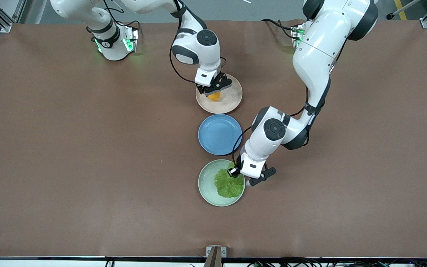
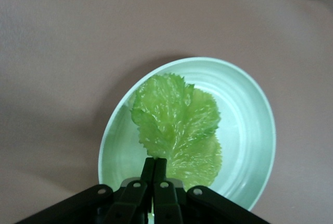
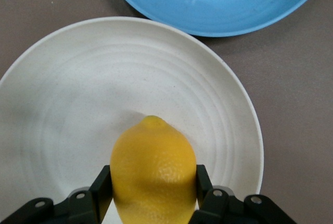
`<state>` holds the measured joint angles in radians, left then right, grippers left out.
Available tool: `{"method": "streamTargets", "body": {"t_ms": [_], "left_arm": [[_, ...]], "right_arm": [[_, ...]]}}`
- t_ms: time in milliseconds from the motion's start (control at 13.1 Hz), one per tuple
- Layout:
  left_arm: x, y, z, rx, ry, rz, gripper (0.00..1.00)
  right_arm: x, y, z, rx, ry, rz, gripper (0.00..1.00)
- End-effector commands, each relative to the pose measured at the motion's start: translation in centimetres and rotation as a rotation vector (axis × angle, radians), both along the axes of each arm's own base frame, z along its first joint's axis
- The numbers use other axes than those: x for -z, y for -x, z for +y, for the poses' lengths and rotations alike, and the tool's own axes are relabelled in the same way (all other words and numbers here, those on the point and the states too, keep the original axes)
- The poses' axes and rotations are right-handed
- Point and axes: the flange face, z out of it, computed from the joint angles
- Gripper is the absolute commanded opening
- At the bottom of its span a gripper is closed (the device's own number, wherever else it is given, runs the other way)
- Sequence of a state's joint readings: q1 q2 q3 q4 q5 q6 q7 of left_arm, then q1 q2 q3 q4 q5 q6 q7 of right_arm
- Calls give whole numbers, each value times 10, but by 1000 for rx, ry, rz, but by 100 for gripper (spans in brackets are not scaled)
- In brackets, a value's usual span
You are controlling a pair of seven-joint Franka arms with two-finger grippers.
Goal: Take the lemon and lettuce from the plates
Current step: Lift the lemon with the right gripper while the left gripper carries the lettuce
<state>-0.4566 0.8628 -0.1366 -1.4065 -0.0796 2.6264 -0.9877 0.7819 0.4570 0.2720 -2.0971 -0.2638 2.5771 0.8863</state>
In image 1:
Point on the green lettuce leaf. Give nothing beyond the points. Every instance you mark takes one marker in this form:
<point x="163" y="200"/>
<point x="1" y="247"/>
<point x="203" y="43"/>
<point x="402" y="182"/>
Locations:
<point x="228" y="187"/>

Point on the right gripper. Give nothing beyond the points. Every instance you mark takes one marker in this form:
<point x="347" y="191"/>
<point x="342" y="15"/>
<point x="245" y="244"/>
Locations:
<point x="219" y="85"/>

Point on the brown table cover mat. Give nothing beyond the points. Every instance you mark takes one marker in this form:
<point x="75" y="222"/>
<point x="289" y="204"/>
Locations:
<point x="87" y="148"/>

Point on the pale green round plate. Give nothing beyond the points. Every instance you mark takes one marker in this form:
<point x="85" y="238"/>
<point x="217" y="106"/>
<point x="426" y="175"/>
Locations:
<point x="207" y="185"/>

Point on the cream round plate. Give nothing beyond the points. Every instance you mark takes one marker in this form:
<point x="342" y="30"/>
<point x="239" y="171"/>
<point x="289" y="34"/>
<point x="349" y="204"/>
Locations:
<point x="230" y="102"/>

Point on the silver metal table bracket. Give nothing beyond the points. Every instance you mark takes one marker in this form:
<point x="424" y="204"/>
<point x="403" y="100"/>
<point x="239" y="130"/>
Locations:
<point x="209" y="249"/>

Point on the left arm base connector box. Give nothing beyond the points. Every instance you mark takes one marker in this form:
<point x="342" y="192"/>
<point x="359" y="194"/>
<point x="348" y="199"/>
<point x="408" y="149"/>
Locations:
<point x="298" y="35"/>

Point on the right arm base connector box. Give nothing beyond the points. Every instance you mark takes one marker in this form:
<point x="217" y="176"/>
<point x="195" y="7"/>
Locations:
<point x="132" y="39"/>

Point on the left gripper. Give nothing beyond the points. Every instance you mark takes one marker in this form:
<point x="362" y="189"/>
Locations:
<point x="237" y="167"/>

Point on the blue round plate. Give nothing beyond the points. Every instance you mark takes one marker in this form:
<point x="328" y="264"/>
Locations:
<point x="217" y="135"/>

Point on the grey upright mounting post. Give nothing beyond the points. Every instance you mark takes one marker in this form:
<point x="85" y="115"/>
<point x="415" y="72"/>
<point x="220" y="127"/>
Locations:
<point x="214" y="259"/>

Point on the grey tripod leg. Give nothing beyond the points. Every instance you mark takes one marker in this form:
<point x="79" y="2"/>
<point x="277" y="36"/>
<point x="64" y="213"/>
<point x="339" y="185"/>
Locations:
<point x="391" y="15"/>

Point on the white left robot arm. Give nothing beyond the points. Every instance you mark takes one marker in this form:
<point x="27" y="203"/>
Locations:
<point x="317" y="55"/>

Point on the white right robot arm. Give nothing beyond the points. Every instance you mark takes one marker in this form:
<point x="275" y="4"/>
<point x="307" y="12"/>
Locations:
<point x="198" y="55"/>

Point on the yellow lemon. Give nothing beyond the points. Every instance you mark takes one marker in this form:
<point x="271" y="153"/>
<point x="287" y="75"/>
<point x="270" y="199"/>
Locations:
<point x="214" y="97"/>

